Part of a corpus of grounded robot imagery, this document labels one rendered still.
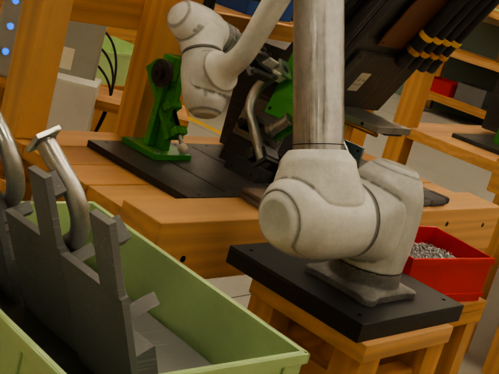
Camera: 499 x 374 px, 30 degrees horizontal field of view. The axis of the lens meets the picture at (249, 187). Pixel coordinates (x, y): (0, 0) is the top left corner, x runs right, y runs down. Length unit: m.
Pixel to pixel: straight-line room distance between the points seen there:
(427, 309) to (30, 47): 1.17
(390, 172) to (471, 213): 1.17
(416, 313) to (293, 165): 0.42
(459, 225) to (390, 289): 1.06
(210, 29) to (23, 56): 0.49
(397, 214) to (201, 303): 0.49
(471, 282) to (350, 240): 0.70
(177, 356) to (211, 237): 0.61
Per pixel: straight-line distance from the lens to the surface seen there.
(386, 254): 1.90
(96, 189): 2.19
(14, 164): 1.49
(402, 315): 1.92
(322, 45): 1.79
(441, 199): 2.90
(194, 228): 2.07
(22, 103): 2.44
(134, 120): 2.68
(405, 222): 1.90
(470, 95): 11.83
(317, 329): 1.89
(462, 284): 2.39
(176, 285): 1.63
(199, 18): 2.28
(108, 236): 1.20
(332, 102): 1.78
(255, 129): 2.58
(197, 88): 2.22
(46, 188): 1.32
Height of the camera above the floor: 1.53
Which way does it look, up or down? 15 degrees down
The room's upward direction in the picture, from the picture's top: 16 degrees clockwise
